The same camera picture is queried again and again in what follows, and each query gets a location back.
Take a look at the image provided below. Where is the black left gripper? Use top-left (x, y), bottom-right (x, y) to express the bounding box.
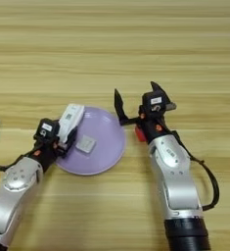
top-left (30, 119), bottom-right (79, 174)

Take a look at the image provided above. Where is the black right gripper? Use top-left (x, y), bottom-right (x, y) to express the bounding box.
top-left (114, 80), bottom-right (178, 144)

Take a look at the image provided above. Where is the white remote-shaped device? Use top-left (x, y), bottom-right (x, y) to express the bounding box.
top-left (57, 103), bottom-right (86, 145)

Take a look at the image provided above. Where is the grey square block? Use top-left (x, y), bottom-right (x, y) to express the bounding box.
top-left (74, 134), bottom-right (98, 154)

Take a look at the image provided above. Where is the red cube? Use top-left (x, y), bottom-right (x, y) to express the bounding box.
top-left (134, 125), bottom-right (149, 143)

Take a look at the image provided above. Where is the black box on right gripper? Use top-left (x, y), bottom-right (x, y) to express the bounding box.
top-left (142, 91), bottom-right (168, 114)

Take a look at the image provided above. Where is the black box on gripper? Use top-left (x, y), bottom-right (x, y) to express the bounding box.
top-left (142, 91), bottom-right (168, 114)
top-left (33, 118), bottom-right (60, 141)

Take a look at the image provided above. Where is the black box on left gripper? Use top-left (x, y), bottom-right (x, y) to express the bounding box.
top-left (33, 118), bottom-right (60, 141)

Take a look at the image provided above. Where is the round purple plate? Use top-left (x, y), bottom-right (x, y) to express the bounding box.
top-left (54, 106), bottom-right (127, 176)

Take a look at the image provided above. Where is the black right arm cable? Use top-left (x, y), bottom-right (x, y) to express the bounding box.
top-left (164, 128), bottom-right (220, 212)

